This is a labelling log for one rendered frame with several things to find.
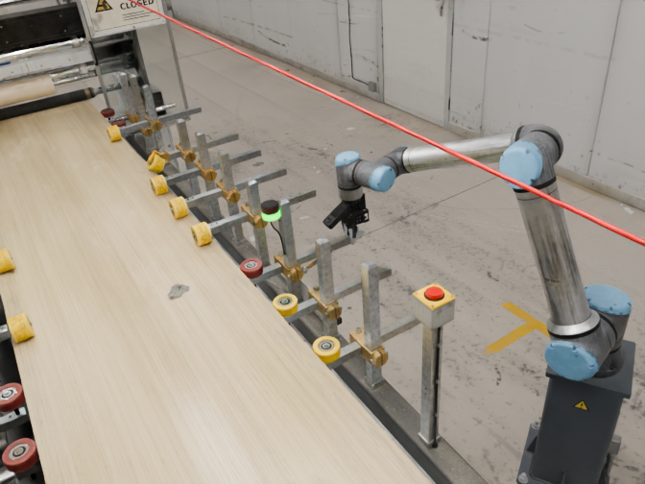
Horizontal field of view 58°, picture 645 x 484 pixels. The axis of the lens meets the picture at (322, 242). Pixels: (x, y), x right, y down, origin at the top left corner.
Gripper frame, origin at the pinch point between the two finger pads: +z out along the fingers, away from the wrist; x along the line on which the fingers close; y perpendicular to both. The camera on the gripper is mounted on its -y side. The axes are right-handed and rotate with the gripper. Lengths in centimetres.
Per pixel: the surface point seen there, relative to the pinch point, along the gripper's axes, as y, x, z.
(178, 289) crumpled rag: -68, 1, -10
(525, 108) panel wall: 231, 121, 46
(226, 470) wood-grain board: -82, -72, -9
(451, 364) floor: 43, -12, 84
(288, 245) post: -28.5, -6.1, -14.7
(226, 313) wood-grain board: -59, -19, -9
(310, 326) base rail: -31.2, -20.0, 11.8
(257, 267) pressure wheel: -40.2, -3.5, -9.2
